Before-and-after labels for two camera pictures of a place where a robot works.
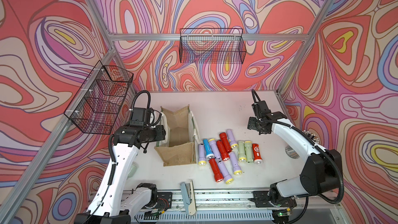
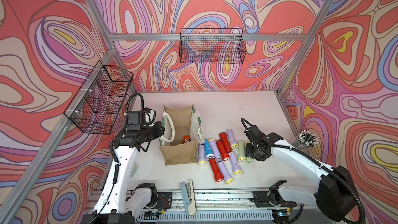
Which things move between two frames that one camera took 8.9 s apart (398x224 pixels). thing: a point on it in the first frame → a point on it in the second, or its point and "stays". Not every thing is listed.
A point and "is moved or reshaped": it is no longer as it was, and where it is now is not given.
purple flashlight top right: [230, 136] stays
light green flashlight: [242, 156] stays
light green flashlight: [249, 151] stays
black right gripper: [251, 125] → [249, 153]
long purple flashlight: [227, 179] stays
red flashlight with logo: [257, 156] is moved or reshaped
